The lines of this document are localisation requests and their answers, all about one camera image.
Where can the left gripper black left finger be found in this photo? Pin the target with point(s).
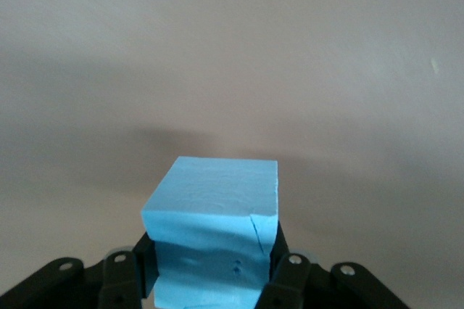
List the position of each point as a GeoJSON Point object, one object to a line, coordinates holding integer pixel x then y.
{"type": "Point", "coordinates": [116, 280]}

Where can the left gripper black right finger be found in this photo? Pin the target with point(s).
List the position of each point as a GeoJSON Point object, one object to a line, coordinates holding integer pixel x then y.
{"type": "Point", "coordinates": [301, 283]}

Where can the light blue foam block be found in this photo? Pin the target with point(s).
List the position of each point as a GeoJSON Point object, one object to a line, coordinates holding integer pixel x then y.
{"type": "Point", "coordinates": [214, 222]}

